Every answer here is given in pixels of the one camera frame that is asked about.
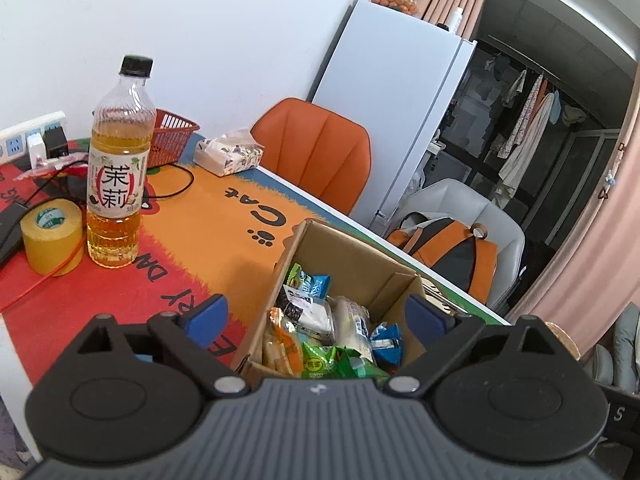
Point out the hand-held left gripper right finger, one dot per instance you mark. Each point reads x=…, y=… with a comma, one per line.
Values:
x=422, y=317

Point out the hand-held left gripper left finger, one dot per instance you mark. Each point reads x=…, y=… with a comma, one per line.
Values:
x=207, y=317

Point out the white snack packet blue label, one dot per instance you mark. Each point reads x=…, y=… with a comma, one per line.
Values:
x=350, y=320

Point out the green snack packet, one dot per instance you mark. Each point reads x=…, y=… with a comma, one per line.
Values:
x=367, y=367
x=320, y=360

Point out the orange snack packet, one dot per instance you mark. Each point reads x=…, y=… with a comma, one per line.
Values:
x=280, y=350

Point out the dark brown white snack packet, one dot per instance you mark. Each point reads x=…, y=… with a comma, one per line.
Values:
x=300, y=312

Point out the brown cardboard box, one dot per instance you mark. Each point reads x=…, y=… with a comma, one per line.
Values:
x=350, y=255

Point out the teal snack packet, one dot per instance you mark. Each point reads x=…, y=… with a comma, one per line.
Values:
x=312, y=285

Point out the grey sofa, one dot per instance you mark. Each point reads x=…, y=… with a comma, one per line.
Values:
x=617, y=355

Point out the orange grey backpack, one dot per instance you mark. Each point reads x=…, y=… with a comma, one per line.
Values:
x=450, y=250

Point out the woven bamboo basket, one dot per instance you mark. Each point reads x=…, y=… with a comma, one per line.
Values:
x=565, y=340

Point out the grey chair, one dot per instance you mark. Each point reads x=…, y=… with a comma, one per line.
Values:
x=450, y=195

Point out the black bag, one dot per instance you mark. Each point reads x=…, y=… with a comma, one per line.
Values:
x=537, y=260

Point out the floral tissue box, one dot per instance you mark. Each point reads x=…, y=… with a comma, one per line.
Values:
x=230, y=157

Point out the yellow tape roll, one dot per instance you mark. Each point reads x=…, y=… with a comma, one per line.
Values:
x=50, y=250

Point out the red plastic basket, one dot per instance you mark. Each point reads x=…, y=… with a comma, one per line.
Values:
x=172, y=140

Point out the white hanging shirt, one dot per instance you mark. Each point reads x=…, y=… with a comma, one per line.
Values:
x=525, y=150

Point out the orange chair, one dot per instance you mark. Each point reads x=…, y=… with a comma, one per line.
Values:
x=320, y=150

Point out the clear tea bottle black cap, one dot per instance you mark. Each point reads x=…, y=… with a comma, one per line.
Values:
x=117, y=135

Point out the metal framed glass door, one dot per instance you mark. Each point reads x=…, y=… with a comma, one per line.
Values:
x=585, y=185

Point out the black power adapter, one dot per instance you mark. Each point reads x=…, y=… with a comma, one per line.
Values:
x=10, y=230

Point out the floral hanging garment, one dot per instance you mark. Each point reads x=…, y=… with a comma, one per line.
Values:
x=517, y=120

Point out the white refrigerator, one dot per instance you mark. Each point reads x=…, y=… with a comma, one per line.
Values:
x=390, y=100

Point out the black charger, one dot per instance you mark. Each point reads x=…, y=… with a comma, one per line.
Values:
x=54, y=141

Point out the white charger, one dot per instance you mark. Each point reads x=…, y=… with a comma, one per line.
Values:
x=36, y=150

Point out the blue hanging cloth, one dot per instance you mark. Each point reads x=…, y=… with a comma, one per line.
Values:
x=553, y=107

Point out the white power strip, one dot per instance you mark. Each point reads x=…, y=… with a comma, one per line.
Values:
x=15, y=142

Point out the white bottle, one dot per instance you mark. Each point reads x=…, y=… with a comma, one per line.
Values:
x=455, y=20

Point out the tray of oranges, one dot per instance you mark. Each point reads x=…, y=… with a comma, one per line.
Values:
x=392, y=0

